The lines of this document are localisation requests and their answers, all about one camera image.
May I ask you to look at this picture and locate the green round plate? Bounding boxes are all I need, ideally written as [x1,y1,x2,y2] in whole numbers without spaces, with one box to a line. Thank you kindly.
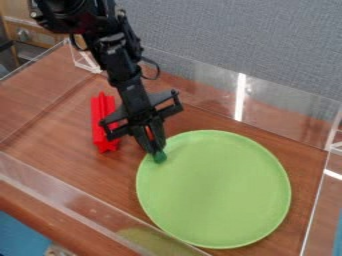
[137,130,292,249]

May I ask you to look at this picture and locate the orange toy carrot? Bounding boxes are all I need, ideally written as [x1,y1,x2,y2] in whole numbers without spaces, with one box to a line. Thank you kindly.
[146,127,167,164]

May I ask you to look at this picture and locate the clear acrylic enclosure walls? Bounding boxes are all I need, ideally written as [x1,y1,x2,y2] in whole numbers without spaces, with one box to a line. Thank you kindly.
[0,43,342,256]

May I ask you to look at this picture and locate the wooden box on shelf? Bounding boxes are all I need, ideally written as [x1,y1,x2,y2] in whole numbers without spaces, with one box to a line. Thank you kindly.
[0,0,46,31]

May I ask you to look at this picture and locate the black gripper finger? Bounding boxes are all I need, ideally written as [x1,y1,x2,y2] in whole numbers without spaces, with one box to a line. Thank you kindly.
[150,118,166,153]
[133,126,155,154]

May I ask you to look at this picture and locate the red rectangular block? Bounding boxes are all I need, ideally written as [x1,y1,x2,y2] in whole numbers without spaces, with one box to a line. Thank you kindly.
[91,91,119,153]

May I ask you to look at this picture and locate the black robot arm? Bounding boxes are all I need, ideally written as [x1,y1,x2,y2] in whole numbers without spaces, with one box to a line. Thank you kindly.
[27,0,183,155]

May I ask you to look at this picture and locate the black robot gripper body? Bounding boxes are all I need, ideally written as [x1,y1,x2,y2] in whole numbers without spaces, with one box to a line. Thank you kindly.
[99,72,183,140]

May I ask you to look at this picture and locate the clear acrylic corner bracket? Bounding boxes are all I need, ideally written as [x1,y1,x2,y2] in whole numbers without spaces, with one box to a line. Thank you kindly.
[66,39,102,74]

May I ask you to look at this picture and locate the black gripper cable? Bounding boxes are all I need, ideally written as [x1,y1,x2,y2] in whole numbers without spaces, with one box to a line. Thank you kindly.
[138,56,162,81]

